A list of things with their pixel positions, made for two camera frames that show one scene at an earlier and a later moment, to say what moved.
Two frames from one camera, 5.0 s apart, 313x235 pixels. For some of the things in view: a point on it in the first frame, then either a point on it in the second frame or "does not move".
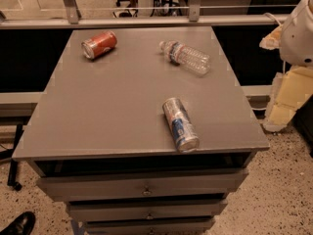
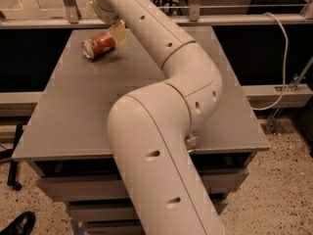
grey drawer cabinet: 142,130 does not move
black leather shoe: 23,224 does not move
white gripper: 298,36 → 105,13
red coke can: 96,46 does not move
